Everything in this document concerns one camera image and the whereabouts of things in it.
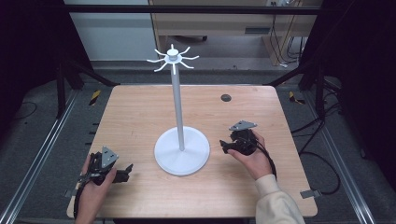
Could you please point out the person's right hand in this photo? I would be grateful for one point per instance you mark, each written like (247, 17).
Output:
(258, 163)

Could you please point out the aluminium floor rail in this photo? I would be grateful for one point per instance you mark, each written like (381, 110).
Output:
(341, 161)
(37, 158)

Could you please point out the light wooden desk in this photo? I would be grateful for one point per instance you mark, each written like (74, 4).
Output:
(218, 23)

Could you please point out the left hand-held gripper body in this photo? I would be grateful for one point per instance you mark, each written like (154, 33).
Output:
(109, 157)

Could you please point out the white cabinet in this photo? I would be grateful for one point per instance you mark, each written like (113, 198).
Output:
(109, 34)

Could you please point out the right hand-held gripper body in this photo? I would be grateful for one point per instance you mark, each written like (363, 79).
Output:
(244, 138)

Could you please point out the white hook stand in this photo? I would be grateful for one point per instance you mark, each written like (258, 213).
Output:
(177, 93)

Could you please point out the black frame strut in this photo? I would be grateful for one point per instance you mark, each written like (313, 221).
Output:
(93, 76)
(299, 73)

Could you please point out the black horizontal frame bar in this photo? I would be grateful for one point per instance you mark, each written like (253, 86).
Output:
(186, 9)

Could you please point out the dark round table grommet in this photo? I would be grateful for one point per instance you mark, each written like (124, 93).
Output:
(226, 97)

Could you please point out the black curtain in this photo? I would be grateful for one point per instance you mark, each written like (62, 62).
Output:
(28, 46)
(364, 62)

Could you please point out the grey table bracket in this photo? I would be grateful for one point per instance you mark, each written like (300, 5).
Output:
(69, 193)
(310, 193)

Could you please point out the person's left hand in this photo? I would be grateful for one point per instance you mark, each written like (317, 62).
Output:
(93, 191)

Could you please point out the yellow black floor tape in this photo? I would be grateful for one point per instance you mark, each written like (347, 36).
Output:
(294, 97)
(95, 97)

